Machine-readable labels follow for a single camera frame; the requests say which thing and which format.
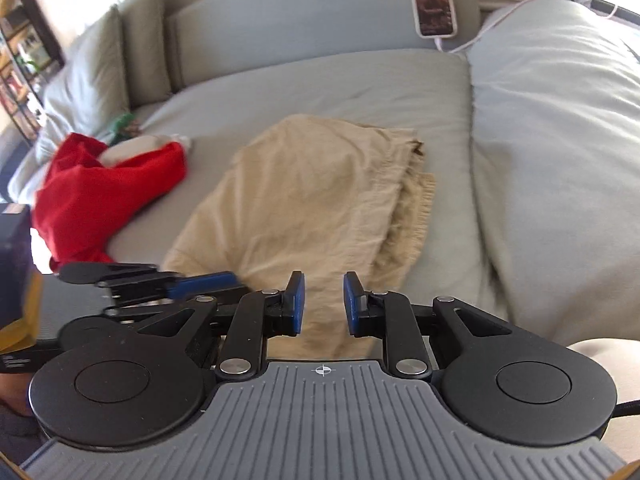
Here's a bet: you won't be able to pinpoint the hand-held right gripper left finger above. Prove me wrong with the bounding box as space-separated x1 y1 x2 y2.
127 270 307 380

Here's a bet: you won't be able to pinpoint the bookshelf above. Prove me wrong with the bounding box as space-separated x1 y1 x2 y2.
0 0 68 148

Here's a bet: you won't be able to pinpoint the green plush item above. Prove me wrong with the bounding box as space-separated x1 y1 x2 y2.
109 111 145 145

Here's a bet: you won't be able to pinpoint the white charging cable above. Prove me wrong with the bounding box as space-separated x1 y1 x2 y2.
434 0 622 55

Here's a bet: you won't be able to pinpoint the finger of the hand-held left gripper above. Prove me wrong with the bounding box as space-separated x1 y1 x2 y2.
58 262 240 304
102 296 196 324

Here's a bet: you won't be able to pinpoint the beige shorts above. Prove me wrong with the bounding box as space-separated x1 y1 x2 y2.
162 114 437 361

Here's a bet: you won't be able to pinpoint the smartphone in white case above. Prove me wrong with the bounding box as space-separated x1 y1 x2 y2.
407 0 461 39

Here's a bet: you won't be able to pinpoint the smooth pale green pillow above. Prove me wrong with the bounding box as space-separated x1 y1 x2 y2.
36 4 132 163

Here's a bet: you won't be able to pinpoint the red garment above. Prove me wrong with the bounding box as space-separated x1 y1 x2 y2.
31 132 190 272

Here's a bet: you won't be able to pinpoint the ribbed pale green pillow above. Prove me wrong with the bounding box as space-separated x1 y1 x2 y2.
116 0 175 110

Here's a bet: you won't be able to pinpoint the grey sofa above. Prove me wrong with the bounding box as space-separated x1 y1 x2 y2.
0 0 640 356

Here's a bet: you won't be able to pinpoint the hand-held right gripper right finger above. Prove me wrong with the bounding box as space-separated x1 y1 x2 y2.
343 271 517 380

